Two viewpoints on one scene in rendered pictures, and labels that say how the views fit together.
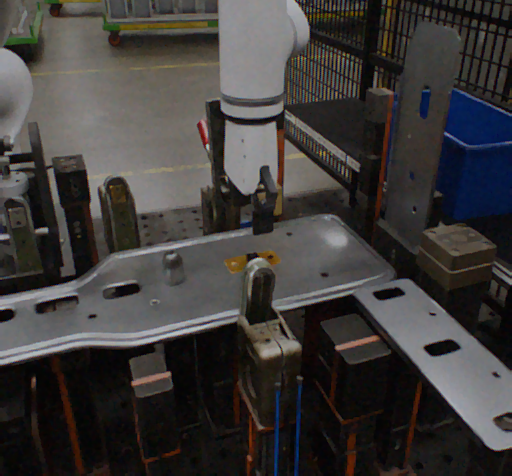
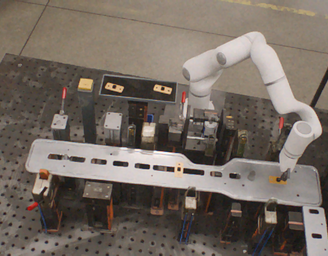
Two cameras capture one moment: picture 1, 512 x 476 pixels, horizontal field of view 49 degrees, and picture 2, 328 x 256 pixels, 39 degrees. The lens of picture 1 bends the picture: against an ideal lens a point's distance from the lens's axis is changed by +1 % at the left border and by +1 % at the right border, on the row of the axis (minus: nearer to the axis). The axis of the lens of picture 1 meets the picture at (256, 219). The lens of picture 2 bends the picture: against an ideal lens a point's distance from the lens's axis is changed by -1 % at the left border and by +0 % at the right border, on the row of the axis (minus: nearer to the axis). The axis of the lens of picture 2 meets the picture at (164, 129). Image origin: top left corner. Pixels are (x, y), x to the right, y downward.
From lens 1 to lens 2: 1.48 m
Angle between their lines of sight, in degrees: 28
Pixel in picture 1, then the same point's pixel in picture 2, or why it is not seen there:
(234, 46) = (291, 142)
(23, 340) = (206, 184)
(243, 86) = (290, 150)
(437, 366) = (311, 240)
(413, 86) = not seen: outside the picture
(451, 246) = not seen: outside the picture
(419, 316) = (317, 223)
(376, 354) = (298, 229)
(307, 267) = (294, 190)
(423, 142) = not seen: outside the picture
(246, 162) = (284, 165)
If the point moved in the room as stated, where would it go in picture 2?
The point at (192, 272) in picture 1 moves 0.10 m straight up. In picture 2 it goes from (257, 177) to (262, 165)
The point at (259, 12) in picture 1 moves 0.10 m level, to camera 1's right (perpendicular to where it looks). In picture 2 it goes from (301, 140) to (325, 150)
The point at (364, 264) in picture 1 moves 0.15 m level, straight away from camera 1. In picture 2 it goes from (313, 196) to (327, 175)
